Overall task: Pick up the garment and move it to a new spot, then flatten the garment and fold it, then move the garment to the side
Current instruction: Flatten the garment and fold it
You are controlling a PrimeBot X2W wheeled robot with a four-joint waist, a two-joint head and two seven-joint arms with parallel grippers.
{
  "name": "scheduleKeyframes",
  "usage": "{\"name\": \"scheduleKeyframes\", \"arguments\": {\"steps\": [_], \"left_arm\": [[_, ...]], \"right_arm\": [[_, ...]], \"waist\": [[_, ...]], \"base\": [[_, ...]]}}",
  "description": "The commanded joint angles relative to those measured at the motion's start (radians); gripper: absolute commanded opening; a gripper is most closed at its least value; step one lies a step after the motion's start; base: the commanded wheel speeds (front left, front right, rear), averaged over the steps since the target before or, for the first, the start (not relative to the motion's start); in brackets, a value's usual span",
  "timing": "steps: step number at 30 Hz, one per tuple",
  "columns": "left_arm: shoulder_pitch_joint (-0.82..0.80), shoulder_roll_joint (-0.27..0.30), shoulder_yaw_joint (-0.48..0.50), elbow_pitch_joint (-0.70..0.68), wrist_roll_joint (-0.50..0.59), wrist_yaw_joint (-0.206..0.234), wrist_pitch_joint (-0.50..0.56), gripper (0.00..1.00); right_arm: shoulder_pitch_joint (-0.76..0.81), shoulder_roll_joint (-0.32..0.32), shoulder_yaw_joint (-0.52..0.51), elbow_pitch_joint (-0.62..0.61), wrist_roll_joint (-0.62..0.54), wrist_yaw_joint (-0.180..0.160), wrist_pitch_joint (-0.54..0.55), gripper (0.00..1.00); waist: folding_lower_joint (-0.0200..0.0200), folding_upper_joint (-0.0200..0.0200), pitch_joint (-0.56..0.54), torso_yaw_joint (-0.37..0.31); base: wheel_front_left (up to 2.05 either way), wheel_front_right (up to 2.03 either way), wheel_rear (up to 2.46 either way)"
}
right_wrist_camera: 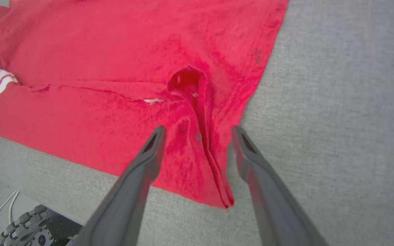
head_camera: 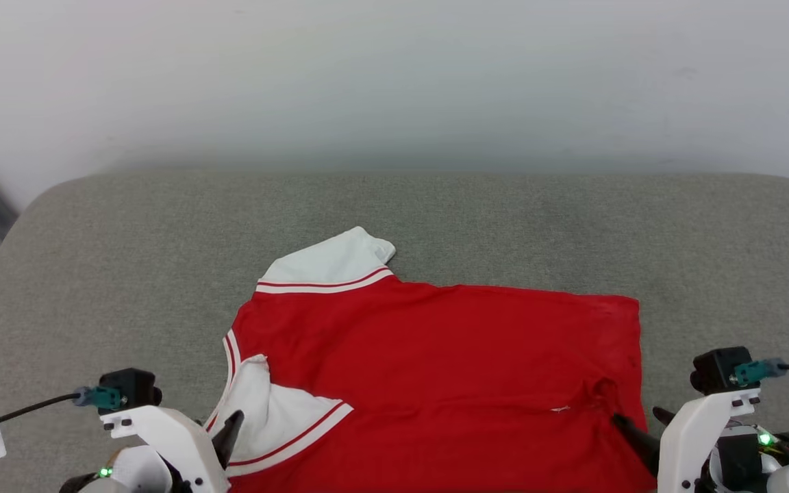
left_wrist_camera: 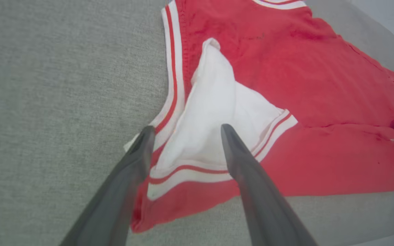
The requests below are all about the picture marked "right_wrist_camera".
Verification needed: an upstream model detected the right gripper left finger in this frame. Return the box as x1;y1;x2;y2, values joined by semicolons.
74;125;167;246

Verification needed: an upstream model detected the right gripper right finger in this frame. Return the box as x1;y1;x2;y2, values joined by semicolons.
232;125;328;246

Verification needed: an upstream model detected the red basketball jersey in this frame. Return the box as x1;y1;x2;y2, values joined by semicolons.
0;0;290;209

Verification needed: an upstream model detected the grey omni wheel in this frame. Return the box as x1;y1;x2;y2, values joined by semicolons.
0;204;54;246

